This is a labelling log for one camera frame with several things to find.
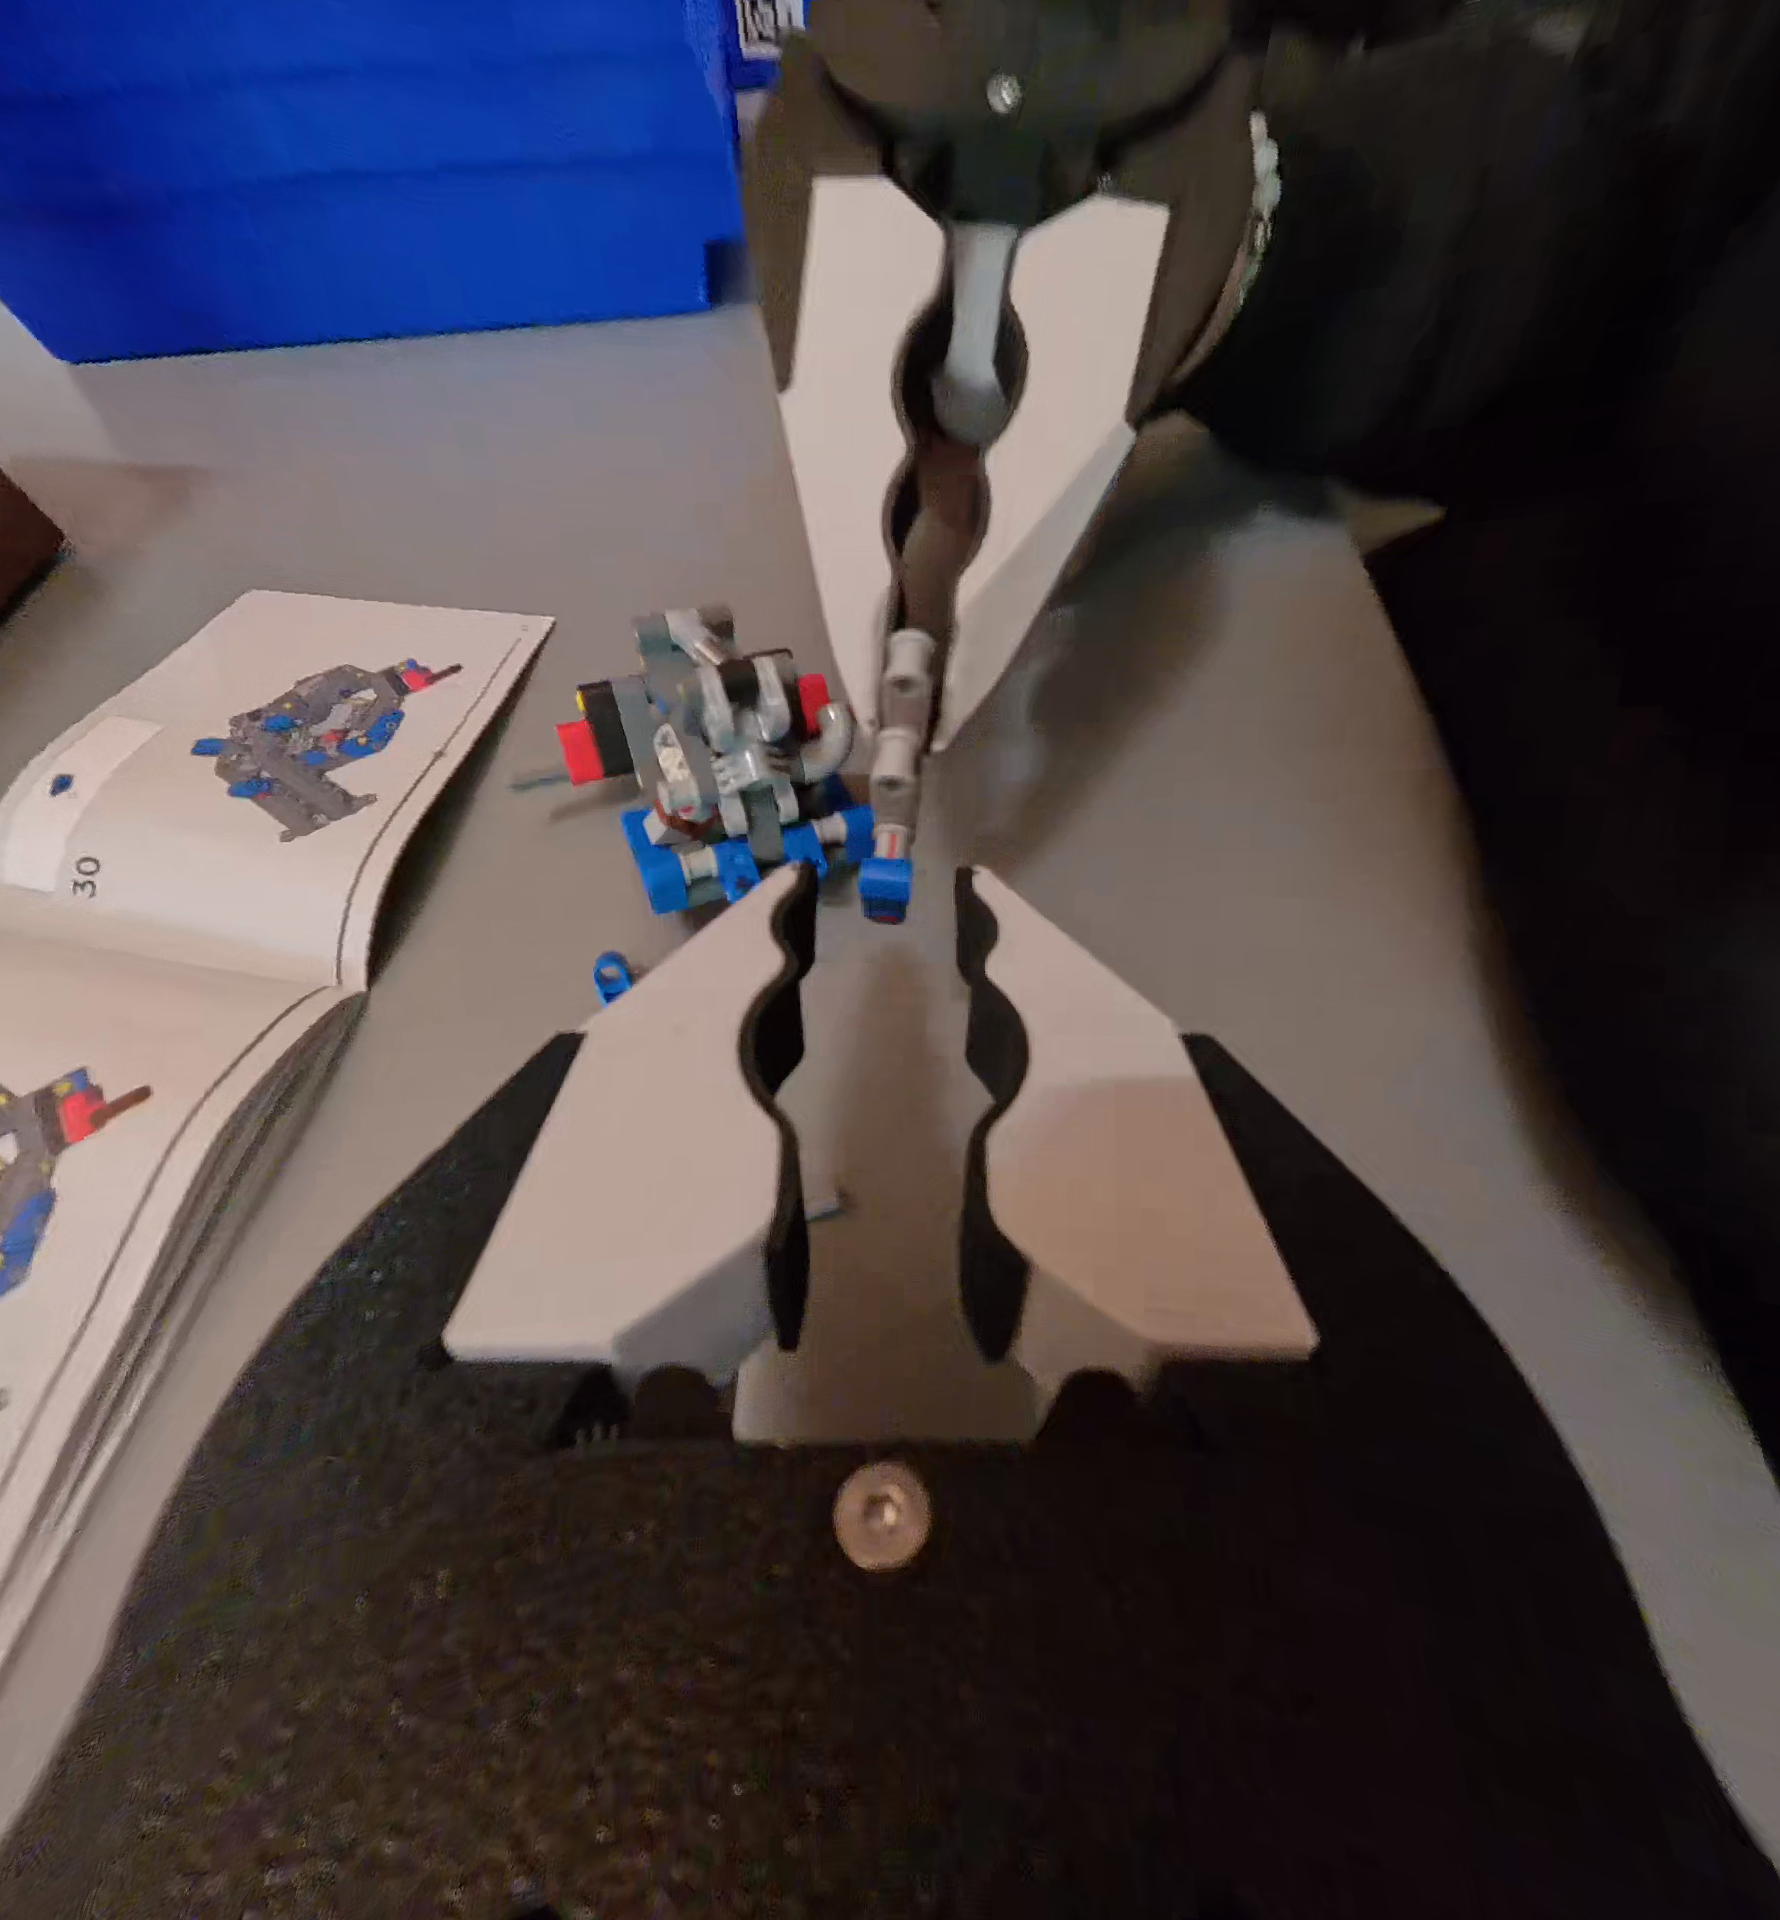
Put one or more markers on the person's black top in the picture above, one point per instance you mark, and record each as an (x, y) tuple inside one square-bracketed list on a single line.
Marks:
[(1655, 901)]

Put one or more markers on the red axle with grey connectors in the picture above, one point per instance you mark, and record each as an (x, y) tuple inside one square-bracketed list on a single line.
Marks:
[(899, 750)]

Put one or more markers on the lego chassis assembly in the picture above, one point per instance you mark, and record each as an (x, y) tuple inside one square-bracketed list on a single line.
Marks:
[(711, 750)]

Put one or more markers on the blue storage bin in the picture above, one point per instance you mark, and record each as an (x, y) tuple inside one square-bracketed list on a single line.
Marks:
[(306, 150)]

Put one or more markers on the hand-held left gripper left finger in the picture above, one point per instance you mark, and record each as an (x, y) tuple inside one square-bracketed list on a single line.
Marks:
[(634, 1201)]

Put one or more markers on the small blue lego pin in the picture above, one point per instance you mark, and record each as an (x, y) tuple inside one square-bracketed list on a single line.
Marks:
[(614, 974)]

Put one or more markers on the instruction booklet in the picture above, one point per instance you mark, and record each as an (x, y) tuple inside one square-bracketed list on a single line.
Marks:
[(231, 839)]

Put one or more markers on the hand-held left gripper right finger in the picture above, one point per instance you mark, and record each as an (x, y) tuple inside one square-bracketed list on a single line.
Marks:
[(1131, 1201)]

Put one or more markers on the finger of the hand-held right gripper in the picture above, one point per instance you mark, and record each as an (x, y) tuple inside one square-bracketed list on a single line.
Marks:
[(1071, 390), (846, 376)]

